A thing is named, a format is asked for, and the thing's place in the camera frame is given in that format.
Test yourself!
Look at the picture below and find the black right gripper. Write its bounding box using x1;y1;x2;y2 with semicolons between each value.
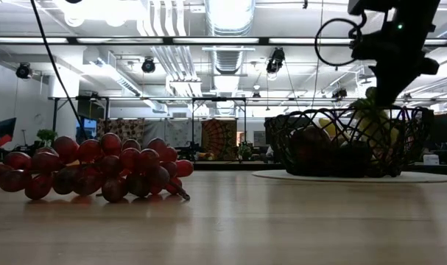
368;54;440;108

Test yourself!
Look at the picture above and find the green grape bunch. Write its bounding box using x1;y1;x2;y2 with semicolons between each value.
350;87;400;148

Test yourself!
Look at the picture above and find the yellow banana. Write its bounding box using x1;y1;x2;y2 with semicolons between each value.
317;117;338;139

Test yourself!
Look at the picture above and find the black plum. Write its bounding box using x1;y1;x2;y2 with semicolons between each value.
335;141;371;177

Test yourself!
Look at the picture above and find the dark red apple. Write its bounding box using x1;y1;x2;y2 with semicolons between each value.
289;125;333;176

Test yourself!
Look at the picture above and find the white plate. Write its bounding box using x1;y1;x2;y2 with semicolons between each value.
251;169;447;184

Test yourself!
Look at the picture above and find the black ceiling spot lamp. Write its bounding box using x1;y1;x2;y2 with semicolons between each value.
266;47;286;74
15;62;33;80
141;57;157;74

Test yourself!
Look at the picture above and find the orange mandala tapestry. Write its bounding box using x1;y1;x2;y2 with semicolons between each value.
200;119;238;161

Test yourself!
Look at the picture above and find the grey patterned tapestry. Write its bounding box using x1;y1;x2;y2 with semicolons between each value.
145;120;202;148

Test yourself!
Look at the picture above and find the black overhead beam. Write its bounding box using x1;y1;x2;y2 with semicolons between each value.
0;35;447;47

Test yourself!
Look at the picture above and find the brown patterned tapestry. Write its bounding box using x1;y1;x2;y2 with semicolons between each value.
96;118;146;146

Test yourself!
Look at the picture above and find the red grape bunch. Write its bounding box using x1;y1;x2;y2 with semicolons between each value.
0;132;194;204

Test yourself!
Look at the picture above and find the monitor with blue screen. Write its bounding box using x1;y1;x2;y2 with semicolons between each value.
75;116;98;141

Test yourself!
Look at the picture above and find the background green plant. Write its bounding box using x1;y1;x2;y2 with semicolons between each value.
36;128;58;148

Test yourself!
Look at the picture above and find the dark monitor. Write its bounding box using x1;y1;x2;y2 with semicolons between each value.
0;117;17;141

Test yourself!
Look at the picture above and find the black wire basket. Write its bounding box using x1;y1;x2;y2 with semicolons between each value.
264;105;434;178

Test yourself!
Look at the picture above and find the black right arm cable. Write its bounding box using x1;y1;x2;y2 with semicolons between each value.
314;17;363;68

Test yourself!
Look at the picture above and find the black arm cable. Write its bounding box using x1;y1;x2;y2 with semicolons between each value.
29;0;90;143
314;17;363;68

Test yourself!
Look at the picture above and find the black background rig frame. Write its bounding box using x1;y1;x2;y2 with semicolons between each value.
48;95;248;163

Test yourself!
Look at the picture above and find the silver ceiling duct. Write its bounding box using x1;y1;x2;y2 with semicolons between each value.
204;0;256;74

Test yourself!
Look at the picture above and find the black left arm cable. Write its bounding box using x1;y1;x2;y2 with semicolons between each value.
29;0;90;143

